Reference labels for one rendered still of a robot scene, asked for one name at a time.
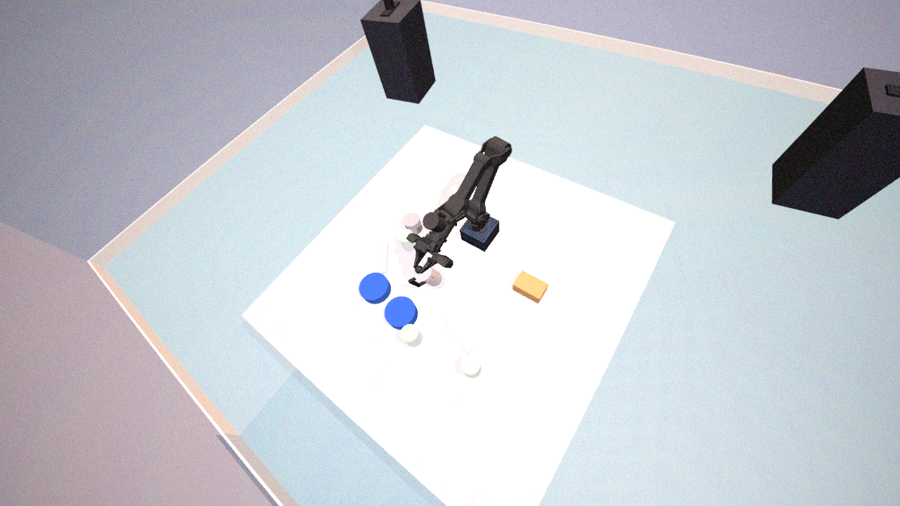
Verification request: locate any orange rectangular block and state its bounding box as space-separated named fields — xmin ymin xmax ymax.
xmin=513 ymin=271 xmax=549 ymax=304

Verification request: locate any blue short cylinder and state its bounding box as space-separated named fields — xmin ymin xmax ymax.
xmin=359 ymin=273 xmax=391 ymax=304
xmin=384 ymin=297 xmax=418 ymax=330

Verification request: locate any white flat bar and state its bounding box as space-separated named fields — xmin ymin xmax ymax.
xmin=379 ymin=242 xmax=389 ymax=273
xmin=443 ymin=318 xmax=474 ymax=354

